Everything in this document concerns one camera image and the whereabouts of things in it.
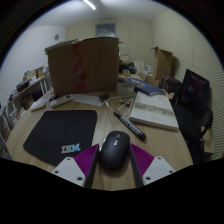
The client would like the ceiling light tube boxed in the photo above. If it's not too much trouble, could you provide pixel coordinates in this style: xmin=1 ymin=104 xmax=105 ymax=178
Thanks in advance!
xmin=82 ymin=0 xmax=97 ymax=11

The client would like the black computer mouse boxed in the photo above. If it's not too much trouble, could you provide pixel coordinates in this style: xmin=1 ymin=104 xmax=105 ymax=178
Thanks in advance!
xmin=97 ymin=130 xmax=131 ymax=172

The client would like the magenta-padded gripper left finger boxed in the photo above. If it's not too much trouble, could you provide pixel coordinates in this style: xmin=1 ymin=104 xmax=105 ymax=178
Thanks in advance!
xmin=51 ymin=143 xmax=100 ymax=189

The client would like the black mouse pad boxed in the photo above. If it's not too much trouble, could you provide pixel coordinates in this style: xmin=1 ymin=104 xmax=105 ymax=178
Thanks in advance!
xmin=22 ymin=110 xmax=99 ymax=166

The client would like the thick white book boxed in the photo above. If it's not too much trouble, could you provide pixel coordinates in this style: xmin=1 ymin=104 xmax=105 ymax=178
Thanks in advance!
xmin=128 ymin=90 xmax=180 ymax=132

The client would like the thin white cable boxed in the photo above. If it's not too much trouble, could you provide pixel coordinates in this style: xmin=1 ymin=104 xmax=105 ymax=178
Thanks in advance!
xmin=105 ymin=95 xmax=134 ymax=116

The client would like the black marker pen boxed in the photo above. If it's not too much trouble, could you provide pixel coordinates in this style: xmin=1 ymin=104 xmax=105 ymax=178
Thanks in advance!
xmin=113 ymin=110 xmax=147 ymax=141

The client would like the large brown cardboard box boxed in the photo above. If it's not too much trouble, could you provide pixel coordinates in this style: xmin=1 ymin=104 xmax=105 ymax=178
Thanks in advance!
xmin=47 ymin=36 xmax=120 ymax=98

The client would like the blue book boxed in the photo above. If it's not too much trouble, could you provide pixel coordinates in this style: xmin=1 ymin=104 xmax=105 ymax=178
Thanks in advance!
xmin=118 ymin=77 xmax=167 ymax=97

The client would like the white paper sheet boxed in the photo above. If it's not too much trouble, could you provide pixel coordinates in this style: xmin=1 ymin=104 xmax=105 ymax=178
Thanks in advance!
xmin=73 ymin=93 xmax=108 ymax=108

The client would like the frosted glass door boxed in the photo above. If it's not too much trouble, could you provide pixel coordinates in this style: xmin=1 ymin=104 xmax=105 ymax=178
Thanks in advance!
xmin=95 ymin=22 xmax=117 ymax=38

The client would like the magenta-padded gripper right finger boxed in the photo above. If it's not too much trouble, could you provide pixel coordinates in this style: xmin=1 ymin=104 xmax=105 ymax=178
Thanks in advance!
xmin=128 ymin=143 xmax=177 ymax=188

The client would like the clear plastic container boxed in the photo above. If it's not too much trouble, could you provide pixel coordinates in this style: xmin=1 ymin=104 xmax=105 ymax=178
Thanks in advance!
xmin=116 ymin=81 xmax=136 ymax=98

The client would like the flat white remote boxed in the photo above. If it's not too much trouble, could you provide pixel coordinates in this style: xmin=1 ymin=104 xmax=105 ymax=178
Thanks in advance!
xmin=30 ymin=101 xmax=47 ymax=112

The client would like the black office chair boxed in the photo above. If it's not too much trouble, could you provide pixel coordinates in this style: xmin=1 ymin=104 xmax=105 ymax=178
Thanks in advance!
xmin=172 ymin=68 xmax=214 ymax=161

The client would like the cluttered shelf unit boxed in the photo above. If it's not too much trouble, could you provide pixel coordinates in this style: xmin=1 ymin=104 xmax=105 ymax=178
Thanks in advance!
xmin=0 ymin=66 xmax=51 ymax=158

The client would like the tall open cardboard box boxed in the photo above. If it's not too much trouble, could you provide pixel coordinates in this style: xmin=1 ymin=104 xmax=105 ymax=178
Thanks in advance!
xmin=150 ymin=46 xmax=174 ymax=82

